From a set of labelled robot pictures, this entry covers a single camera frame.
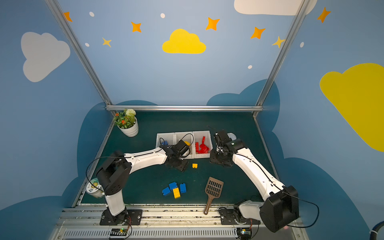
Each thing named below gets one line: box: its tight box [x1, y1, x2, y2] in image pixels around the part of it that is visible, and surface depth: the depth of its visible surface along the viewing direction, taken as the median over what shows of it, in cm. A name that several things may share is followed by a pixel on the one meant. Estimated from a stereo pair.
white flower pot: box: [117, 116, 139, 138], surface depth 103 cm
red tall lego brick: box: [198, 141, 210, 154], surface depth 100 cm
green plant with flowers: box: [113, 109, 137, 129], surface depth 99 cm
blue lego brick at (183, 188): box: [180, 183, 187, 194], surface depth 84 cm
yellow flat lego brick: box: [172, 187, 181, 199], surface depth 82 cm
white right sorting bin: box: [193, 130, 213, 159], surface depth 103 cm
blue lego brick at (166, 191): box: [162, 187, 171, 196], surface depth 84 cm
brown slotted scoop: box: [204, 176, 224, 215], surface depth 86 cm
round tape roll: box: [86, 178, 104, 198], surface depth 77 cm
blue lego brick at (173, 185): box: [168, 181, 178, 190], surface depth 85 cm
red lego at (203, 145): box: [199, 136, 208, 148], surface depth 103 cm
